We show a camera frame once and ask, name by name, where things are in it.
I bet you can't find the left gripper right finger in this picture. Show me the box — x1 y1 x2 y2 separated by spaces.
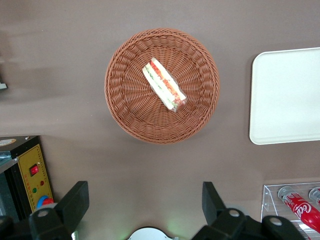
191 181 262 240

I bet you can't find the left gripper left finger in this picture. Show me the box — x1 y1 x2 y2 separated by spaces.
28 180 90 240

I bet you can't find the plastic sandwich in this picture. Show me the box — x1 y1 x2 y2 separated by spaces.
141 57 188 113

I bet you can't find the round brown wicker basket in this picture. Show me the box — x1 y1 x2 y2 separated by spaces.
103 27 221 145

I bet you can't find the beige plastic tray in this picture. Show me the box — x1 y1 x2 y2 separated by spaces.
248 46 320 146

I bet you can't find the red emergency stop button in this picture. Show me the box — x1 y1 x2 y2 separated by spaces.
36 195 55 210

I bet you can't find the clear acrylic bottle rack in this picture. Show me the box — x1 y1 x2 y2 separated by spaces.
259 181 320 240

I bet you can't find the black food warmer machine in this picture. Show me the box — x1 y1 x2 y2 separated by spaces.
0 135 55 223

